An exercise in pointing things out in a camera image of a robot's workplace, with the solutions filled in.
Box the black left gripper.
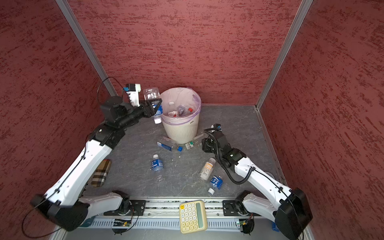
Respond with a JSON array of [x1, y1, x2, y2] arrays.
[[117, 98, 162, 129]]

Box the small bottle blue label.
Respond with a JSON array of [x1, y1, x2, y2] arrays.
[[208, 176, 223, 195], [151, 154, 164, 182], [144, 87, 163, 124]]

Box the clear bottle white cap red label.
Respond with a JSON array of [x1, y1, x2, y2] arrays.
[[168, 101, 180, 118]]

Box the clear bottle orange label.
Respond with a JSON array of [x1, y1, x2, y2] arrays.
[[200, 158, 216, 181]]

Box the clear square plastic bottle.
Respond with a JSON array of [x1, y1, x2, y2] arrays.
[[177, 105, 186, 117]]

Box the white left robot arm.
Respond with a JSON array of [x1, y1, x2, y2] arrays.
[[31, 96, 162, 231]]

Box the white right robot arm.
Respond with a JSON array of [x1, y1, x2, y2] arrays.
[[202, 125, 313, 240]]

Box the cream ribbed waste bin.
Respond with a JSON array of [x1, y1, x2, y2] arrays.
[[163, 115, 200, 144]]

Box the pink bin liner bag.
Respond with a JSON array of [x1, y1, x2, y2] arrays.
[[160, 88, 202, 126]]

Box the clear bottle green band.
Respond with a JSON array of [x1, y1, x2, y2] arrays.
[[184, 133, 205, 150]]

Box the clear bottle blue cap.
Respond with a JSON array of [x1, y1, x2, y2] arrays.
[[157, 137, 183, 152]]

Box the yellow calculator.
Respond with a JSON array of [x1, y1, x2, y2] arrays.
[[179, 200, 208, 234]]

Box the plaid pouch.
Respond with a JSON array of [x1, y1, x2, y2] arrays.
[[89, 159, 112, 188]]

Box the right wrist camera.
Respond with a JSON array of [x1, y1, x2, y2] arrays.
[[211, 124, 222, 131]]

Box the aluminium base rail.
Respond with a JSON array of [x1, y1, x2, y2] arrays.
[[49, 196, 314, 240]]

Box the aluminium corner post left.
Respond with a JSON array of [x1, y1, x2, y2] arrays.
[[56, 0, 118, 104]]

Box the aluminium corner post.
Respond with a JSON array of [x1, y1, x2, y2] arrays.
[[56, 0, 118, 104], [255, 0, 314, 110]]

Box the aluminium corner post right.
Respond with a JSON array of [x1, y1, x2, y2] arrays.
[[255, 0, 314, 110]]

